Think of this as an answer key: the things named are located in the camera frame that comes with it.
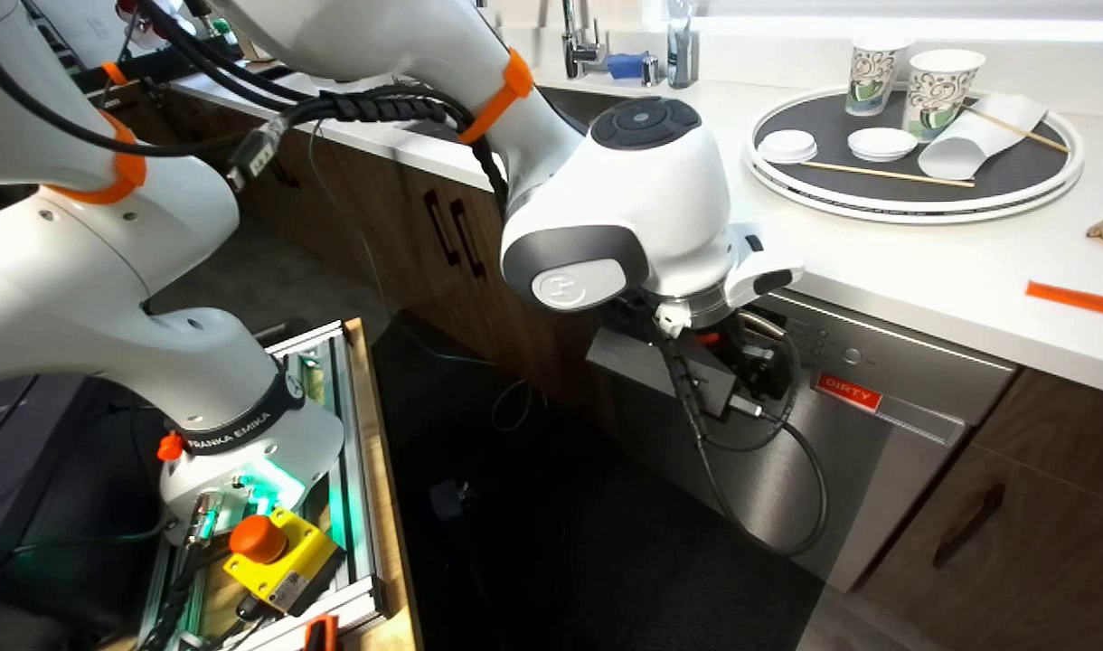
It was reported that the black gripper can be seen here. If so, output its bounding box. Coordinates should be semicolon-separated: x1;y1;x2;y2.
695;311;803;407

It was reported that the stainless steel dishwasher door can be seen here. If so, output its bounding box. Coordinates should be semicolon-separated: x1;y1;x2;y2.
595;284;1020;593

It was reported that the wooden cabinet beside dishwasher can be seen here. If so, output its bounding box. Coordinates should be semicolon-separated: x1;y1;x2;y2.
853;365;1103;651

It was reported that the red dirty sign magnet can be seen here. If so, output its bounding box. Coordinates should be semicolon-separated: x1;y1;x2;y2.
809;373;886;415

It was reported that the small white dish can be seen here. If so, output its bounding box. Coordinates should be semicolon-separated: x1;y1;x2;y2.
846;123;927;165
756;127;822;165

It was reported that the wooden chopstick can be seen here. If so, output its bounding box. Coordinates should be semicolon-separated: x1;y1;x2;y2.
800;155;977;192
964;106;1073;155

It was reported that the round black white tray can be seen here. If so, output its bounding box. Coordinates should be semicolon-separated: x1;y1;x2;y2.
746;84;1083;227

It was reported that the white folded napkin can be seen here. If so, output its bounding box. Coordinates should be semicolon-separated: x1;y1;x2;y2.
916;91;1052;179

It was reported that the stainless steel sink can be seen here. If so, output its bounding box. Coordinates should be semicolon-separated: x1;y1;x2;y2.
534;84;631;135

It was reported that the blue scrub brush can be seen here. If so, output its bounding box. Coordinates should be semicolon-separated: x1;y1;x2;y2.
605;48;666;85

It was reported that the clear dish soap bottle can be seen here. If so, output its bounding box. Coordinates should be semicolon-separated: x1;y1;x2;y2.
666;0;702;91

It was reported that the orange flat strip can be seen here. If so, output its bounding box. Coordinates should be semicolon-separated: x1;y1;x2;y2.
1022;277;1103;321

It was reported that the chrome kitchen faucet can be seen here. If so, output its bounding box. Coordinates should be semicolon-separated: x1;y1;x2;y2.
534;0;612;84

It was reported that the yellow emergency stop box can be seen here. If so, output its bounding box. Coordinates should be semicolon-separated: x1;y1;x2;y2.
222;506;344;616

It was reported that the dark grey fabric cover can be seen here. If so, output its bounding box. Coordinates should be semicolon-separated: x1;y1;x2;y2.
0;373;172;651

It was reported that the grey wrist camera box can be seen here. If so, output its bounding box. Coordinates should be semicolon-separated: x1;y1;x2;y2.
582;321;742;420

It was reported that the black camera cable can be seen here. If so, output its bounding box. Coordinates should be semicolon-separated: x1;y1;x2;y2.
653;340;833;560

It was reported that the black slanted cabinet handle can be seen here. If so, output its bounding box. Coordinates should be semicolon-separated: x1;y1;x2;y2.
930;482;1010;571

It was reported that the black cabinet door handle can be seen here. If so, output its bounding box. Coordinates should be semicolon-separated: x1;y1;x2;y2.
449;196;487;280
420;188;457;267

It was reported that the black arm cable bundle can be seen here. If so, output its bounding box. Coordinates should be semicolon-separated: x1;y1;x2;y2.
0;0;508;208

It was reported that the black cable adapter box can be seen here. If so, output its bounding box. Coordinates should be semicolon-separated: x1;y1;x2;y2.
222;113;290;201

